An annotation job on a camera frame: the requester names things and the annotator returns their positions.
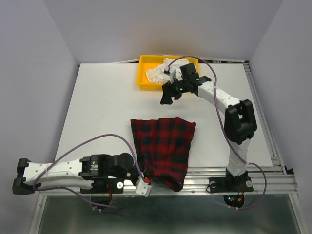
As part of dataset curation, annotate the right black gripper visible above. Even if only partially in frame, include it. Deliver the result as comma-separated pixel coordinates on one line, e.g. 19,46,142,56
159,76,189,105

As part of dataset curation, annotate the red plaid pleated skirt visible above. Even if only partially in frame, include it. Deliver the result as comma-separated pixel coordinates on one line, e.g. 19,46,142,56
130,117,196,192

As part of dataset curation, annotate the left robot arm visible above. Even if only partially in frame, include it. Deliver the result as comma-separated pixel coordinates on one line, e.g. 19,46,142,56
12,153,151,196

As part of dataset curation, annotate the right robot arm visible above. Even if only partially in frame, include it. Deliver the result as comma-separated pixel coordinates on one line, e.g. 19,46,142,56
160,63,257,193

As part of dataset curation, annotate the white skirt in bin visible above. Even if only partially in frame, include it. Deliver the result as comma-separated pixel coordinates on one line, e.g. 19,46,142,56
146,58,190,84

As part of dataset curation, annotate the yellow plastic bin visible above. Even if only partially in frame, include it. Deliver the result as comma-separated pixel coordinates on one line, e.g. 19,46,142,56
136,54,201,91

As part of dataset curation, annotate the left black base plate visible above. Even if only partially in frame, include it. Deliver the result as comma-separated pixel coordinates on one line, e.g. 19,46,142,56
80,177,124,194

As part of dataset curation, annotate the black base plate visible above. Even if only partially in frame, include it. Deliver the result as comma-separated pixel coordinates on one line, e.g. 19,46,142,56
209,177,254,193
80,177,124,194

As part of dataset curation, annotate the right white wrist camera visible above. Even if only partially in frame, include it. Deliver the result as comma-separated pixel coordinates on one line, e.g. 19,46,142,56
164,67,182,83

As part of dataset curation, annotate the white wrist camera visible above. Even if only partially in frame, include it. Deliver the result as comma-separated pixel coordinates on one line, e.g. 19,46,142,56
164,67,182,83
136,178,152,197

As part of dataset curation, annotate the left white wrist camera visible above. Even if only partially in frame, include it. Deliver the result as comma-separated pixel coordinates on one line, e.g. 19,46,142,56
136,178,152,197

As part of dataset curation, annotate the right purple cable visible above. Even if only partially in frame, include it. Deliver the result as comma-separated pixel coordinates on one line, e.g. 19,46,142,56
165,55,267,211

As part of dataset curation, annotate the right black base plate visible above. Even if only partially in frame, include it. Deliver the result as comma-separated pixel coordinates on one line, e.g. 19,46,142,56
209,177,254,193

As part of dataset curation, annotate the aluminium rail frame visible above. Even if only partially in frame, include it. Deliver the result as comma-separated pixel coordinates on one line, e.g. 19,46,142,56
28,58,305,234

